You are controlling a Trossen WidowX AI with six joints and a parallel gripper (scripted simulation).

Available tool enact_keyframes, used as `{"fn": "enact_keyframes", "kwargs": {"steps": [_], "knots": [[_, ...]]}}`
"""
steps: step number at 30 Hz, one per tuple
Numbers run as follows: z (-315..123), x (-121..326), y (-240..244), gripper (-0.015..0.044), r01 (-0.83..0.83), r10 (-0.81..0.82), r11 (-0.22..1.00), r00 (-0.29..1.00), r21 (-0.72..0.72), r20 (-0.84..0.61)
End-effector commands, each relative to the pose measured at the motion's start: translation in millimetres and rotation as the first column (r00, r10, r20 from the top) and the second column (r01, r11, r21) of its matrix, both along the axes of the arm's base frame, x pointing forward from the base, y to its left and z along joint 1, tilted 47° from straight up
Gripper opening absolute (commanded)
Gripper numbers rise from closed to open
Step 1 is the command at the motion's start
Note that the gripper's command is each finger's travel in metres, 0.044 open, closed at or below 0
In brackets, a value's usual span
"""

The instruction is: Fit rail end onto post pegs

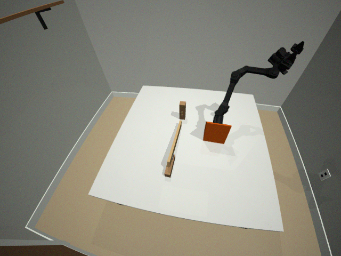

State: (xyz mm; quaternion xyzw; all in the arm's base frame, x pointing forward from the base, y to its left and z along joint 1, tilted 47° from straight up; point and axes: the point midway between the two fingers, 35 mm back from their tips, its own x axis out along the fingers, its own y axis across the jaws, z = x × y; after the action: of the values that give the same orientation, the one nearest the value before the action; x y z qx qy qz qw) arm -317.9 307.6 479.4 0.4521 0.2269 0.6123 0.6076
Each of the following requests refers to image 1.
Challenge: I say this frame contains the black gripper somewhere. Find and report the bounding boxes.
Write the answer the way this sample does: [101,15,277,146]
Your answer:
[279,41,304,70]

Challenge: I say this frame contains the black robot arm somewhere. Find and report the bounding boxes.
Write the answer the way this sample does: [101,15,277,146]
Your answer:
[213,47,290,124]

